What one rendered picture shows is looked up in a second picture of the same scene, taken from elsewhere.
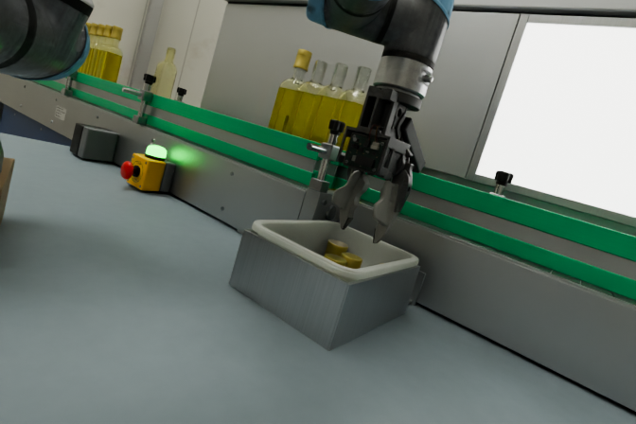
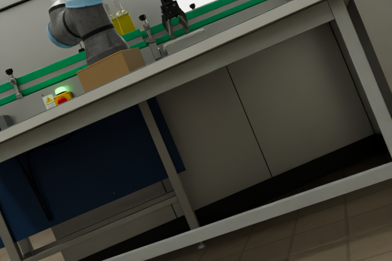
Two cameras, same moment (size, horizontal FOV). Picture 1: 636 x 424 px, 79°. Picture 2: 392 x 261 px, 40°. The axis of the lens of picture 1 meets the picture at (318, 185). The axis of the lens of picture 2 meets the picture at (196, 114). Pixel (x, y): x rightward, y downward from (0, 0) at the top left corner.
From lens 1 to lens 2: 1.82 m
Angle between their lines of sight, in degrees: 37
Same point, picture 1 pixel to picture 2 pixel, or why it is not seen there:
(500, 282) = (220, 28)
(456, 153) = not seen: hidden behind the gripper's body
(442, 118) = (152, 4)
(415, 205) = (180, 29)
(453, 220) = (194, 24)
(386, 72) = not seen: outside the picture
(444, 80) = not seen: outside the picture
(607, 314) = (246, 14)
